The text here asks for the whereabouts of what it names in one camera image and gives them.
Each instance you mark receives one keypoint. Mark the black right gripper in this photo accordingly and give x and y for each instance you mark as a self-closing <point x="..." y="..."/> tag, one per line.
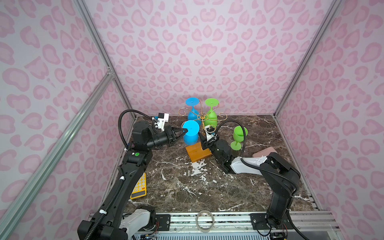
<point x="204" y="144"/>

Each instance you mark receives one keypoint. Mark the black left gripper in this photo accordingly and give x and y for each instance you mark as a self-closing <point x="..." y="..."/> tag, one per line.
<point x="170" y="135"/>

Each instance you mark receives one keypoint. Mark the gold wire rack wooden base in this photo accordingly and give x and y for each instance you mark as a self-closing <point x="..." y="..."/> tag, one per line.
<point x="195" y="151"/>

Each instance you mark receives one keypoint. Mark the blue wine glass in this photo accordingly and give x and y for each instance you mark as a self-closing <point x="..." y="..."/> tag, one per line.
<point x="191" y="137"/>
<point x="193" y="114"/>

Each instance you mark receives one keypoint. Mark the green wine glass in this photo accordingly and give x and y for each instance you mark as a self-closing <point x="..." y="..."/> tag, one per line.
<point x="238" y="138"/>
<point x="211" y="117"/>

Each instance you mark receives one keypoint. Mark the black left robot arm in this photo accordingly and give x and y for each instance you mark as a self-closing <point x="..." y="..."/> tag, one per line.
<point x="106" y="222"/>

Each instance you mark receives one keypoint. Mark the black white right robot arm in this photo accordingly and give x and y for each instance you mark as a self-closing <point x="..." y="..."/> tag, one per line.
<point x="281" y="176"/>

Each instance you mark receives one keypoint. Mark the pink pencil case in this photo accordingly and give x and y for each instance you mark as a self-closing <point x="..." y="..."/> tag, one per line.
<point x="264" y="153"/>

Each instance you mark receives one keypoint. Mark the yellow calculator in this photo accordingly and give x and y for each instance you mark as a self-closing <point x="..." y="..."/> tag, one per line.
<point x="140" y="189"/>

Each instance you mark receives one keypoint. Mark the clear tape roll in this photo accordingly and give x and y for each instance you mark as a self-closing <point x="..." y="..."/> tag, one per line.
<point x="205" y="221"/>

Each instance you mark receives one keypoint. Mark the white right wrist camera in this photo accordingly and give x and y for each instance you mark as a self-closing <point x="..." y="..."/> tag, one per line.
<point x="210" y="133"/>

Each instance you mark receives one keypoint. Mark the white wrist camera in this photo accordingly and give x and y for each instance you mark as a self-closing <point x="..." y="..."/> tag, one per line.
<point x="210" y="133"/>
<point x="158" y="122"/>

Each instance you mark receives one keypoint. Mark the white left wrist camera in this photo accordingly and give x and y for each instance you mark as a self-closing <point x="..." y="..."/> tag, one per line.
<point x="158" y="122"/>

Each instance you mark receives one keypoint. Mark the aluminium front rail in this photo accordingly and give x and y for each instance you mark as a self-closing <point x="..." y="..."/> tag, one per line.
<point x="314" y="225"/>

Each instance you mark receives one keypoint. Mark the aluminium frame strut left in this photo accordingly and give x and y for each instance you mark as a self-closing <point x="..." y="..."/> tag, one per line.
<point x="21" y="204"/>

